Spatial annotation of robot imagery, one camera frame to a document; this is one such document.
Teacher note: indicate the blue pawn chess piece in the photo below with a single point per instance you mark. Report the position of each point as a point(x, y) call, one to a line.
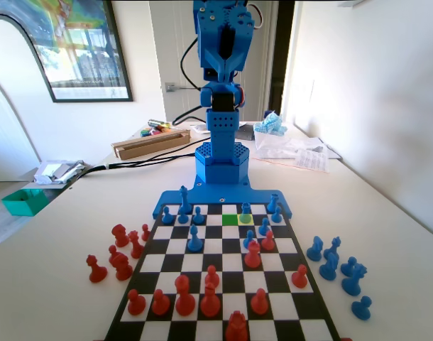
point(197, 217)
point(276, 216)
point(348, 267)
point(167, 217)
point(263, 228)
point(361, 309)
point(249, 239)

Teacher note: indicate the black white chessboard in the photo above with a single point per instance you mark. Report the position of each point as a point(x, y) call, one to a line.
point(223, 263)

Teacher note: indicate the blue king chess piece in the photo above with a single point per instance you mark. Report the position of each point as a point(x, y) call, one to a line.
point(184, 199)

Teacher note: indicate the red rook chess piece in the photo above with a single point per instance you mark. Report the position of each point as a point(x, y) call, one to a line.
point(236, 327)

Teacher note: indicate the red pawn chess piece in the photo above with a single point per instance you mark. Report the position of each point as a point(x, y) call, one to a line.
point(113, 253)
point(212, 277)
point(96, 271)
point(160, 304)
point(145, 233)
point(135, 304)
point(267, 242)
point(259, 303)
point(300, 277)

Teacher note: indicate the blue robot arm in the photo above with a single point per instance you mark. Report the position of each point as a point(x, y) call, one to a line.
point(221, 156)

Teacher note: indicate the black framed poster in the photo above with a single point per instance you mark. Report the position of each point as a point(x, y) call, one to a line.
point(85, 53)

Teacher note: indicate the blue knight chess piece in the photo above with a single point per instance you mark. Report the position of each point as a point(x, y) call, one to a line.
point(352, 283)
point(314, 249)

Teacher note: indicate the pile of papers and foil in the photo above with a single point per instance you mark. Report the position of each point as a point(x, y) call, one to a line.
point(56, 172)

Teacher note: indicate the orange marker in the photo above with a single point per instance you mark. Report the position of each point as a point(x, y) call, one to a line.
point(164, 129)

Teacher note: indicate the blue rook chess piece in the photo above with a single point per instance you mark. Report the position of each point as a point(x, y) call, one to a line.
point(245, 213)
point(272, 204)

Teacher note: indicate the printed paper sheet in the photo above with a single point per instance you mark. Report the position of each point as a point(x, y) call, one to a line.
point(312, 160)

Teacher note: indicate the small white papers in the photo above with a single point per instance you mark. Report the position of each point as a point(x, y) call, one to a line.
point(199, 128)

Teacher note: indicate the silver yellow tube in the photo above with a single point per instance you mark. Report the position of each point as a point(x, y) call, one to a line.
point(158, 123)

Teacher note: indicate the blue object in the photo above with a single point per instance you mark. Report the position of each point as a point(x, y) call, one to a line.
point(271, 126)

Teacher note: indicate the grey pad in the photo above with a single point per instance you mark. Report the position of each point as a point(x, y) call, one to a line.
point(245, 133)

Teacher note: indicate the green marker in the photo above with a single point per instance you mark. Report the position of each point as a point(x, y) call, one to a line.
point(145, 134)

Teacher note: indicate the white door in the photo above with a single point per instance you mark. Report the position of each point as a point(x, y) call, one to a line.
point(174, 42)

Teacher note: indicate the pink marker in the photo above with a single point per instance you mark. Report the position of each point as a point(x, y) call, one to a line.
point(153, 132)

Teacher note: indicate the green plastic bin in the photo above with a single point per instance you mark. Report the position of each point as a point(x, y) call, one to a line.
point(23, 204)

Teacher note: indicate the white paper sheet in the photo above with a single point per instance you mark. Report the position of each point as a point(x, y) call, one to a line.
point(326, 147)

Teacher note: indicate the long cardboard box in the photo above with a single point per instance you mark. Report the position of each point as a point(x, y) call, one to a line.
point(150, 145)

